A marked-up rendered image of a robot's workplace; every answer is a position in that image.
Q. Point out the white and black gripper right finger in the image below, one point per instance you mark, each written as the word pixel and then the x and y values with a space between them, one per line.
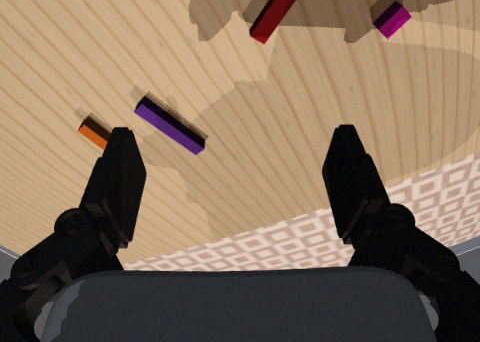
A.
pixel 389 239

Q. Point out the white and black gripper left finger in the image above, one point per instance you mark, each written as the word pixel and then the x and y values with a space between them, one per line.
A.
pixel 85 239

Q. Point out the purple rod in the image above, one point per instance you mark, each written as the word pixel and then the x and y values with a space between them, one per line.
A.
pixel 169 125

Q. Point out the magenta block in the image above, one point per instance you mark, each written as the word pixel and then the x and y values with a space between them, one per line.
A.
pixel 392 19

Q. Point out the orange rod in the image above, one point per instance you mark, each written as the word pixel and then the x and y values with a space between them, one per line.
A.
pixel 94 132

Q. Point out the red rod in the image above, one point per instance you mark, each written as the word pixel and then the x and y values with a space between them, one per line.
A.
pixel 269 18

